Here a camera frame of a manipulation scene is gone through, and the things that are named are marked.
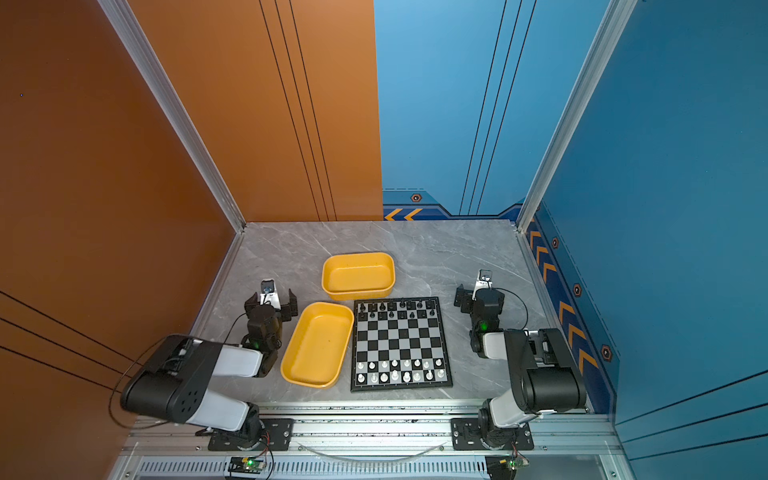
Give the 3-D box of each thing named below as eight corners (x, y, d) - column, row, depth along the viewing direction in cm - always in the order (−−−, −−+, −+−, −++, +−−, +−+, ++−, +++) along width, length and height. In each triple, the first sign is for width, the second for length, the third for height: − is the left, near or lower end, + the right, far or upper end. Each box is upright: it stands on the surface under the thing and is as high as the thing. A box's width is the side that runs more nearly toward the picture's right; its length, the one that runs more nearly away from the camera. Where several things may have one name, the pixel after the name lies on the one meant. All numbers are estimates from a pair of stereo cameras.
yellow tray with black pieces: (321, 302, 100) (317, 292, 95) (328, 262, 111) (325, 252, 106) (395, 302, 100) (395, 292, 95) (395, 262, 111) (395, 252, 106)
